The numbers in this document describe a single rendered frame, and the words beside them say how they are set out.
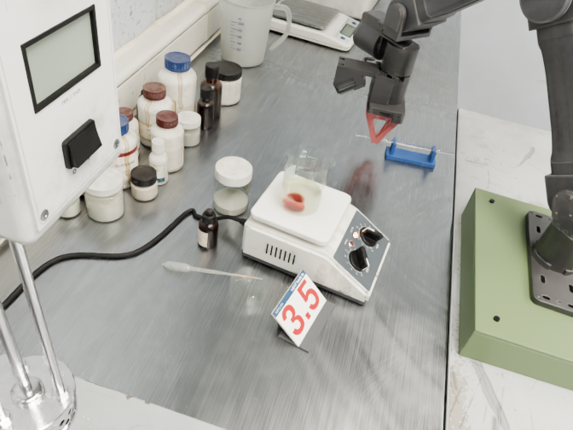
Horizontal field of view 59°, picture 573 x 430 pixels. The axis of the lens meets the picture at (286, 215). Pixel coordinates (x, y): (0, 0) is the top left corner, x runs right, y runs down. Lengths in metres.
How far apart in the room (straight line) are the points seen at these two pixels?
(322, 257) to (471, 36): 1.52
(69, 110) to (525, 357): 0.65
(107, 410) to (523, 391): 0.52
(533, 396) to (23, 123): 0.69
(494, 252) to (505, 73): 1.41
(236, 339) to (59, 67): 0.52
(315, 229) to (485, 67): 1.54
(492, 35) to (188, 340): 1.70
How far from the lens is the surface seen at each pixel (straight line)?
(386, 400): 0.68
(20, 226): 0.23
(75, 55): 0.22
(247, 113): 1.10
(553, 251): 0.82
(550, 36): 0.76
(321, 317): 0.72
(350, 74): 0.95
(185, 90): 1.00
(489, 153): 1.18
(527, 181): 1.15
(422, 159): 1.06
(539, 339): 0.75
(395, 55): 0.93
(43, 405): 0.46
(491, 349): 0.74
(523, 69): 2.17
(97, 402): 0.64
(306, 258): 0.72
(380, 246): 0.79
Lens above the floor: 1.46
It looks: 41 degrees down
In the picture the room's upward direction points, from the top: 11 degrees clockwise
